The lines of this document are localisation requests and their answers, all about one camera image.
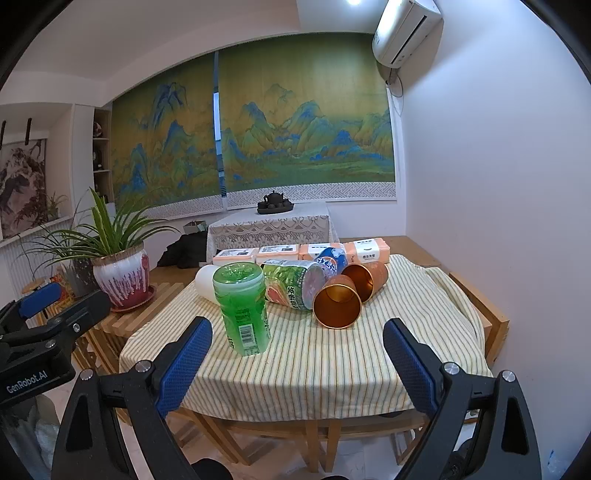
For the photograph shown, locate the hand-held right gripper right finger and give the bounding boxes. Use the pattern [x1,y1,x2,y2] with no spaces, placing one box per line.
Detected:
[382,318,542,480]

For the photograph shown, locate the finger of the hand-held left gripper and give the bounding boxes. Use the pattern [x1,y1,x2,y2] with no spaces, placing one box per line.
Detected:
[0,282,64,334]
[7,290,113,354]

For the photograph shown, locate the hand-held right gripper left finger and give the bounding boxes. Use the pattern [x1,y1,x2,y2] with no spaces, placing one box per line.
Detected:
[51,316,214,480]

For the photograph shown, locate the green transparent plastic cup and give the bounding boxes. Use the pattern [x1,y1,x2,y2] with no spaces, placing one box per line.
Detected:
[212,261,270,356]

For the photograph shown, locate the white cup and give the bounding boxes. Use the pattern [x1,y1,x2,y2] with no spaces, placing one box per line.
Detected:
[195,264,223,304]

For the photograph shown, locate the copper metal cup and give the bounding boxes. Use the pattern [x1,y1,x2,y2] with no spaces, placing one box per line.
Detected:
[312,272,363,330]
[342,261,390,304]

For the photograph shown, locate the blue printed cup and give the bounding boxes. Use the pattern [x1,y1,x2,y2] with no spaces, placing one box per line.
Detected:
[314,247,348,280]

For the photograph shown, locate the green printed label cup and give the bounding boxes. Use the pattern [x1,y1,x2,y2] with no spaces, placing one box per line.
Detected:
[261,259,329,311]

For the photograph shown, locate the red white ceramic pot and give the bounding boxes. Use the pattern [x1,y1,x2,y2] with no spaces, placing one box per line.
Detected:
[90,244,151,311]

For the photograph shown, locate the wooden slatted stand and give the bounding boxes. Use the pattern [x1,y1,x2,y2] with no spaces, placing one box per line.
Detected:
[74,265,197,376]

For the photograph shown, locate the red plant saucer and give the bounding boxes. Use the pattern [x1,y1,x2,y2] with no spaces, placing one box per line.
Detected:
[107,283,158,315]

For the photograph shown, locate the white plastic bag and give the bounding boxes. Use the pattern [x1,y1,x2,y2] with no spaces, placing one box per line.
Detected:
[9,401,63,480]

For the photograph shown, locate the green spider plant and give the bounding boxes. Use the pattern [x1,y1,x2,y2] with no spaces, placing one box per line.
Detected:
[17,186,182,278]

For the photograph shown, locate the striped yellow tablecloth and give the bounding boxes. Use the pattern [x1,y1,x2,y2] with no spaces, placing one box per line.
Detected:
[119,253,493,422]

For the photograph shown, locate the wooden table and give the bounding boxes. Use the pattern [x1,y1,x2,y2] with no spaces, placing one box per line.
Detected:
[99,235,511,468]

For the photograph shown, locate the small potted plant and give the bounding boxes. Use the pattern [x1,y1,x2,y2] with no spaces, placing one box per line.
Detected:
[43,191,69,223]

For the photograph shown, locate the ink painting scroll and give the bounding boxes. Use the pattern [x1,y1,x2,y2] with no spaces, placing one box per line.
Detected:
[0,137,48,241]

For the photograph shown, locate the black bag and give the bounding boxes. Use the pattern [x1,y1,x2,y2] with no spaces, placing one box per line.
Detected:
[156,233,209,270]

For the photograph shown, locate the white tissue packet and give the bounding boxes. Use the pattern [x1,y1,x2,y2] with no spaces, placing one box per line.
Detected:
[213,247,259,267]
[257,244,301,262]

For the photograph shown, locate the lace covered small table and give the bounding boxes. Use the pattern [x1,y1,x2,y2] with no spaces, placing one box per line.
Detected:
[206,202,334,257]

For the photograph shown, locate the landscape print roller blind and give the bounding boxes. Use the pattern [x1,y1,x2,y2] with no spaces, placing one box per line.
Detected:
[217,32,398,209]
[111,52,221,221]

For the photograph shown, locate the dark tea set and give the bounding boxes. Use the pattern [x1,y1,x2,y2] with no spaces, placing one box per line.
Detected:
[256,189,296,216]

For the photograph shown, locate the white air conditioner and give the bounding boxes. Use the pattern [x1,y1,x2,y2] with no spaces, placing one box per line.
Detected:
[372,0,445,70]

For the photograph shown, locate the wall shelf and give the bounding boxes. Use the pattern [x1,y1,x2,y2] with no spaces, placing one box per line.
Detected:
[91,107,114,205]

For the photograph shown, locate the air conditioner hose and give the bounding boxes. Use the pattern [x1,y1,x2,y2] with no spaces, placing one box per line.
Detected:
[384,68,406,118]

